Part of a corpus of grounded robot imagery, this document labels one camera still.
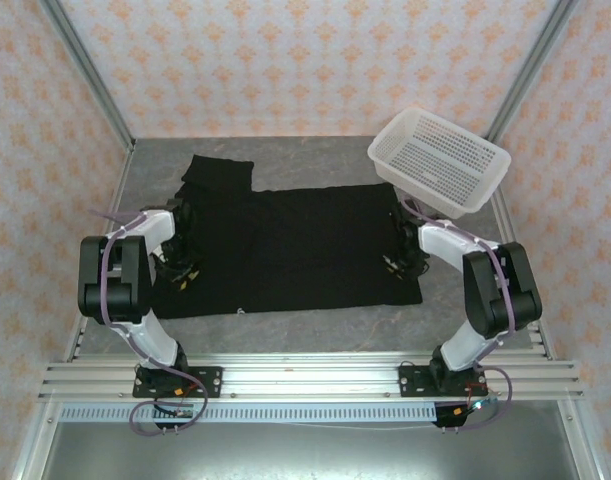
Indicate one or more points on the aluminium cross rail beam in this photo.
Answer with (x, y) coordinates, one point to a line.
(310, 372)

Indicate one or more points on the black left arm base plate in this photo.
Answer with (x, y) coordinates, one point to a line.
(207, 380)

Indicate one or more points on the aluminium frame post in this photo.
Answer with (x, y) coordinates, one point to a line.
(85, 65)
(530, 65)

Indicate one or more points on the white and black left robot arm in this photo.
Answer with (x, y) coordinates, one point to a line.
(145, 340)

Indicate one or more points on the white perforated plastic basket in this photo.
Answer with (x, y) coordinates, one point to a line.
(435, 160)

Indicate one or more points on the black t-shirt with floral print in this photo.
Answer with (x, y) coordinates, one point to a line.
(295, 250)

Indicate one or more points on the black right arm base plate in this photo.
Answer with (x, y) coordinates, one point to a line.
(412, 380)

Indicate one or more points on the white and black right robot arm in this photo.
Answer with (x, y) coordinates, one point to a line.
(460, 345)

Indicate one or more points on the small circuit board with LED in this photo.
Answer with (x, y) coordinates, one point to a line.
(480, 404)

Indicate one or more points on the shiny steel lower panel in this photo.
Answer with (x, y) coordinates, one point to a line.
(310, 455)

